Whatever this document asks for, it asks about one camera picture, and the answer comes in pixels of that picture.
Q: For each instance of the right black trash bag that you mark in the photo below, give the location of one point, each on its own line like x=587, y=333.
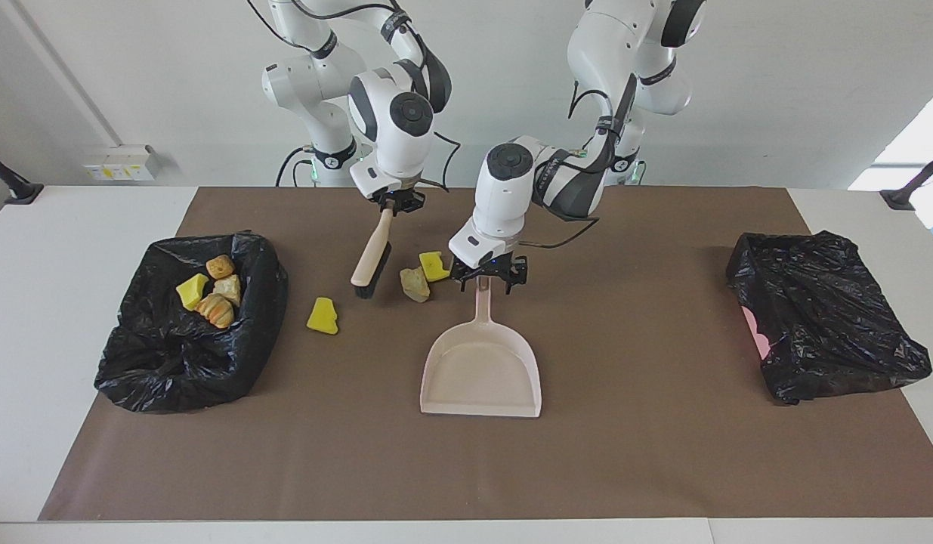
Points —
x=829, y=325

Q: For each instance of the black trash bag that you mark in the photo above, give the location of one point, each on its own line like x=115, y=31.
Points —
x=179, y=363
x=829, y=325

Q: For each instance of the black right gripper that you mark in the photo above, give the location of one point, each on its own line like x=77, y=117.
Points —
x=406, y=198

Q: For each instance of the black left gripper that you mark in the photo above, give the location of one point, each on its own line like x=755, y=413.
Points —
x=490, y=264

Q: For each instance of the pale pink plastic dustpan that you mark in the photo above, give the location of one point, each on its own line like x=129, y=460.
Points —
x=481, y=378

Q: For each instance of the yellow sponge with green pad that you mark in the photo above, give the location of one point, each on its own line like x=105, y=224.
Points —
x=190, y=291

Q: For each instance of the black clamp stand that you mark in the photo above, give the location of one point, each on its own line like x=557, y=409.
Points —
x=900, y=198
x=20, y=190

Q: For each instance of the beige hand brush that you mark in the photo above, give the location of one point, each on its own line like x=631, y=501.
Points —
x=372, y=253

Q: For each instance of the bent yellow sponge piece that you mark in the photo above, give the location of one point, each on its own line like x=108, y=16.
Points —
x=434, y=266

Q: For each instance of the left black trash bag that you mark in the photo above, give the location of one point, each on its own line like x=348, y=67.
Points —
x=179, y=363

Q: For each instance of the pale rock-like foam chunk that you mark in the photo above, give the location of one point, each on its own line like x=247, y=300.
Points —
x=415, y=283

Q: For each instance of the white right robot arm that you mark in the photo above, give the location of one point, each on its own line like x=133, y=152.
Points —
x=398, y=121

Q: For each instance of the brown table mat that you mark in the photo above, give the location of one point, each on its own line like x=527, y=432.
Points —
x=360, y=468

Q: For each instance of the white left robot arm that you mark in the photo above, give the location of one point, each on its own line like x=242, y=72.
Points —
x=504, y=189

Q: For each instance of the brown oval nugget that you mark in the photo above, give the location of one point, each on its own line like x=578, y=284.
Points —
x=220, y=267

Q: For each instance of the striped croissant piece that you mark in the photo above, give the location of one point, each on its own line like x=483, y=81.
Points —
x=215, y=310

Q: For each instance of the white wall socket box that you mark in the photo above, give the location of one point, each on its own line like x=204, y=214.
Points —
x=122, y=162

